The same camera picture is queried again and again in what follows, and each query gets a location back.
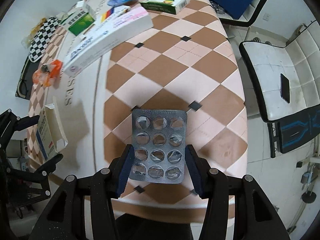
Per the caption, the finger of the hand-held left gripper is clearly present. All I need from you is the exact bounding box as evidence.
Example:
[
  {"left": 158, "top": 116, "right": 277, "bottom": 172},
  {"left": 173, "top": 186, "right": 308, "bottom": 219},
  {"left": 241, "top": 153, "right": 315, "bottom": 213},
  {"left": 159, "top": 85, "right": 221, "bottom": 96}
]
[
  {"left": 7, "top": 154, "right": 64, "bottom": 198},
  {"left": 0, "top": 109, "right": 42, "bottom": 153}
]

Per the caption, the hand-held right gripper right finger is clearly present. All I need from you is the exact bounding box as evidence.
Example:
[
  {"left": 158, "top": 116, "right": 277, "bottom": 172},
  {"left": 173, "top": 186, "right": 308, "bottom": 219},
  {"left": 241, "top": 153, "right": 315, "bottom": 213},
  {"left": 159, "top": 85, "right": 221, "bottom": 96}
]
[{"left": 185, "top": 144, "right": 291, "bottom": 240}]

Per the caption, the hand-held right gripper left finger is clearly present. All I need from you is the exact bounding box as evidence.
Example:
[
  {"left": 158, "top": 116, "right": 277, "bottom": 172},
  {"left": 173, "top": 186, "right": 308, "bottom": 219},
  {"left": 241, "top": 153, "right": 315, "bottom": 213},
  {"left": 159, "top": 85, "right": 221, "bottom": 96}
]
[{"left": 29, "top": 144, "right": 137, "bottom": 240}]

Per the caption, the silver blister pack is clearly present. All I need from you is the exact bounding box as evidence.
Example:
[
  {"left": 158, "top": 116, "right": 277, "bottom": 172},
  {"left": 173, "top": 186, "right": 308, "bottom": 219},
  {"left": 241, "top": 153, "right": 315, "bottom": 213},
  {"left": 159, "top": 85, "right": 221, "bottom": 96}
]
[{"left": 128, "top": 109, "right": 188, "bottom": 184}]

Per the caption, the large white pink medicine box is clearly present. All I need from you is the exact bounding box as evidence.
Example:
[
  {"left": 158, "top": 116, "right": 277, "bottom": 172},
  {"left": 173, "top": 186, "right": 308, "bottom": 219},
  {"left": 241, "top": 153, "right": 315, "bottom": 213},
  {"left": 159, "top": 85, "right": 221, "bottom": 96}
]
[{"left": 62, "top": 5, "right": 154, "bottom": 77}]

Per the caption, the green white medicine box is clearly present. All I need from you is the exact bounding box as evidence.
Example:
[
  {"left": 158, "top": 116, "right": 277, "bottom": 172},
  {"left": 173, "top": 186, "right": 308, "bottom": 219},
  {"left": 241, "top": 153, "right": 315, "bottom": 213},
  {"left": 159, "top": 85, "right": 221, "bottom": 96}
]
[{"left": 61, "top": 0, "right": 97, "bottom": 37}]

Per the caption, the open white blue medicine box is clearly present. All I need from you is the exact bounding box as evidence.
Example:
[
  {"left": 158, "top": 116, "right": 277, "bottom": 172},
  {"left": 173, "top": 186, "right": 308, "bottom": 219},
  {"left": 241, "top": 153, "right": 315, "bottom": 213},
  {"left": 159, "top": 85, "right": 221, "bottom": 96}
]
[{"left": 36, "top": 103, "right": 68, "bottom": 162}]

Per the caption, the orange plastic wrapper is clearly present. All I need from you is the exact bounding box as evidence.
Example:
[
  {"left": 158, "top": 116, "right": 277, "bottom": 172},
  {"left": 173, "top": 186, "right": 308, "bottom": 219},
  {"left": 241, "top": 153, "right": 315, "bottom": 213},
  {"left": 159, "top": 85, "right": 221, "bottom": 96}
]
[{"left": 33, "top": 59, "right": 63, "bottom": 87}]

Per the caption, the clear yellow snack bag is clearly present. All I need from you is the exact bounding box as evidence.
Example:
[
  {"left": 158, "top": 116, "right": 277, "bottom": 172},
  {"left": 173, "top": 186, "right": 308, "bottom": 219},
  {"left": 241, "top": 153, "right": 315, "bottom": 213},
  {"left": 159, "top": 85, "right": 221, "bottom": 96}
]
[{"left": 21, "top": 17, "right": 47, "bottom": 48}]

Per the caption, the black white checkered cloth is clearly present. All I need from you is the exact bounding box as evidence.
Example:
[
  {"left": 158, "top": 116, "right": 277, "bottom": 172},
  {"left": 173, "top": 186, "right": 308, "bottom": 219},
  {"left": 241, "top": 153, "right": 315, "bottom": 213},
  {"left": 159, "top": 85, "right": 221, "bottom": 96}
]
[{"left": 28, "top": 17, "right": 59, "bottom": 62}]

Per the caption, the brown pink checkered tablecloth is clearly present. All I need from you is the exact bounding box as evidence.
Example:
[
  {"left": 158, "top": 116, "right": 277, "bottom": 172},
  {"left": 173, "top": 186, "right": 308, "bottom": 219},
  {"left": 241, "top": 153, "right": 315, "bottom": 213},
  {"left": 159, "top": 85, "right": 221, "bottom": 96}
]
[{"left": 26, "top": 0, "right": 248, "bottom": 205}]

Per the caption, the white padded chair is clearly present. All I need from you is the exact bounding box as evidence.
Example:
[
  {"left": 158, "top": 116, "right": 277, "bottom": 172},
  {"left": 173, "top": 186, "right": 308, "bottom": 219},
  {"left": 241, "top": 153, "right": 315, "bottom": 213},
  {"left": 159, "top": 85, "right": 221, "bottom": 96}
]
[{"left": 239, "top": 20, "right": 320, "bottom": 155}]

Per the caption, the black smartphone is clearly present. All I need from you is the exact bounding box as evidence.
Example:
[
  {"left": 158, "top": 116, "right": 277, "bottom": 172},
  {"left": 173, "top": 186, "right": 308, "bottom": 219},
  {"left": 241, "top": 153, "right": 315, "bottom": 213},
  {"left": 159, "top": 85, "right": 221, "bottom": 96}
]
[{"left": 280, "top": 73, "right": 291, "bottom": 104}]

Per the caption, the silver blister strip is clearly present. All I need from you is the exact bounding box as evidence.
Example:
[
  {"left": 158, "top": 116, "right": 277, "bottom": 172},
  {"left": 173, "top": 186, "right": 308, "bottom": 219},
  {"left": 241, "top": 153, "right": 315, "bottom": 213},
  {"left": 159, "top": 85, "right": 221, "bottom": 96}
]
[{"left": 209, "top": 0, "right": 227, "bottom": 15}]

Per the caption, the dark green medicine box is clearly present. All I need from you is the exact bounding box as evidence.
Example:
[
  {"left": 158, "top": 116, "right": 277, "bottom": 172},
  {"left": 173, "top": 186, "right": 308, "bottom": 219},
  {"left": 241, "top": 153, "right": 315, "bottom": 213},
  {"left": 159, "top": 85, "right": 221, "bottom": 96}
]
[{"left": 139, "top": 0, "right": 190, "bottom": 15}]

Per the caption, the white chair with blue cushion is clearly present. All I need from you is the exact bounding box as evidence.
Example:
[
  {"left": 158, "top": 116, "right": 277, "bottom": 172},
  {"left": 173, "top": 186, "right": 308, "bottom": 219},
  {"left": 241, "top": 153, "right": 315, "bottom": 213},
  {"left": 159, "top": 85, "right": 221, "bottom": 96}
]
[{"left": 212, "top": 0, "right": 277, "bottom": 28}]

